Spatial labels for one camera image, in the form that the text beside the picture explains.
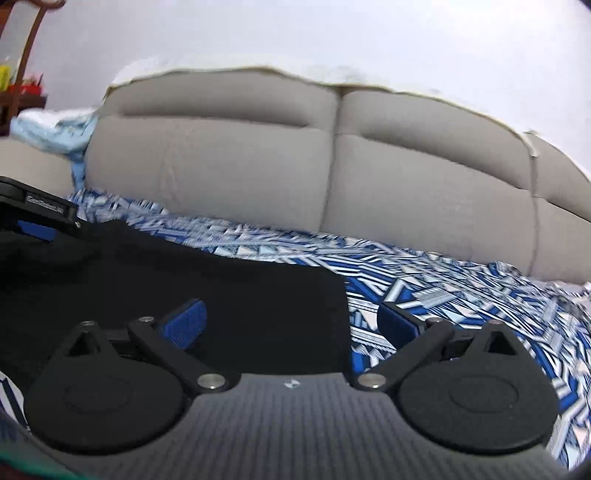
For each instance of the yellow object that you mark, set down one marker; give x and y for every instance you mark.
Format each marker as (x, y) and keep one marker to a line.
(5, 76)

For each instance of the beige padded headboard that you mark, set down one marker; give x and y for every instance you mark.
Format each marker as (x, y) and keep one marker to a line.
(231, 161)

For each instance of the blue white patterned blanket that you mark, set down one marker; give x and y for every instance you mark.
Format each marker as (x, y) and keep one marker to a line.
(461, 286)

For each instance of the black pants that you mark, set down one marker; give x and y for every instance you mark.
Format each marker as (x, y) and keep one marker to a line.
(184, 281)

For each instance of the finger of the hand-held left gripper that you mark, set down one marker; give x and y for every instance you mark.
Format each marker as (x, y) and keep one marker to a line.
(39, 230)

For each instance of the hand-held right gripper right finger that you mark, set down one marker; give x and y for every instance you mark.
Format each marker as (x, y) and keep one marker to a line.
(398, 323)

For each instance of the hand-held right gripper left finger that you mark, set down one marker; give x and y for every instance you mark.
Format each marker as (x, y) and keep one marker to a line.
(184, 323)

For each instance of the brown wooden rack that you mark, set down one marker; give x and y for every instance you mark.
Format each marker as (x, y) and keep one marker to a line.
(33, 28)

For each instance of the light blue cloth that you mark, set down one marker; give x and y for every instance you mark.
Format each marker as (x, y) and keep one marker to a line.
(51, 129)

